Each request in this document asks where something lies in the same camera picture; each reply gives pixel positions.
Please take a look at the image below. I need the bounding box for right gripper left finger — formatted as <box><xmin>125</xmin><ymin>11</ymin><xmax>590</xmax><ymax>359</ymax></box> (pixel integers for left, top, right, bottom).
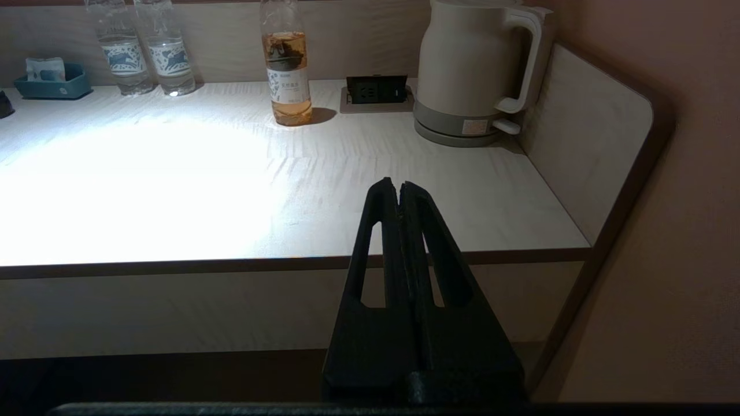
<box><xmin>322</xmin><ymin>177</ymin><xmax>419</xmax><ymax>404</ymax></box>

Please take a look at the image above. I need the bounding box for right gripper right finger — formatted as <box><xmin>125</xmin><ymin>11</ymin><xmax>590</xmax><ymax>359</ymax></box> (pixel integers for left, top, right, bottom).
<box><xmin>400</xmin><ymin>181</ymin><xmax>527</xmax><ymax>404</ymax></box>

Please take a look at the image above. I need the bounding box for grey kettle base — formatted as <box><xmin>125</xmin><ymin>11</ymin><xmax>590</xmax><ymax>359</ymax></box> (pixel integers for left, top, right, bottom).
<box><xmin>412</xmin><ymin>98</ymin><xmax>522</xmax><ymax>148</ymax></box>

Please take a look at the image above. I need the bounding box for black recessed power socket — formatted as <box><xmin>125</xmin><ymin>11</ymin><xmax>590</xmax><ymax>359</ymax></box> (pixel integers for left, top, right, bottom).
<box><xmin>340</xmin><ymin>75</ymin><xmax>416</xmax><ymax>114</ymax></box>

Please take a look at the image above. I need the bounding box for amber tea plastic bottle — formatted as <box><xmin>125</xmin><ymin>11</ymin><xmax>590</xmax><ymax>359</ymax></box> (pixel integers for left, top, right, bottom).
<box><xmin>259</xmin><ymin>0</ymin><xmax>314</xmax><ymax>127</ymax></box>

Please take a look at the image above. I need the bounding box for beige electric kettle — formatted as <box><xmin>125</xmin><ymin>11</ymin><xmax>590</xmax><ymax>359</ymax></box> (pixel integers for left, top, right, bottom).
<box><xmin>417</xmin><ymin>0</ymin><xmax>557</xmax><ymax>120</ymax></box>

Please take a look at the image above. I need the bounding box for clear water bottle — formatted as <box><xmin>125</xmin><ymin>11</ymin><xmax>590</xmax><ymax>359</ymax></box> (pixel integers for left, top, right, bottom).
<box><xmin>134</xmin><ymin>0</ymin><xmax>198</xmax><ymax>97</ymax></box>
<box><xmin>85</xmin><ymin>0</ymin><xmax>155</xmax><ymax>96</ymax></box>

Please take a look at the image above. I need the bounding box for small blue tray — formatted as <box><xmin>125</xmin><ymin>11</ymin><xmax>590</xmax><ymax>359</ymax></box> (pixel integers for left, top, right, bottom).
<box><xmin>13</xmin><ymin>62</ymin><xmax>94</xmax><ymax>101</ymax></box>

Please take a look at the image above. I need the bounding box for white tea bag packet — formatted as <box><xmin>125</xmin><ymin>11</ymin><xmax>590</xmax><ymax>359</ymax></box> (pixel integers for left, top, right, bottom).
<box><xmin>25</xmin><ymin>57</ymin><xmax>66</xmax><ymax>83</ymax></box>

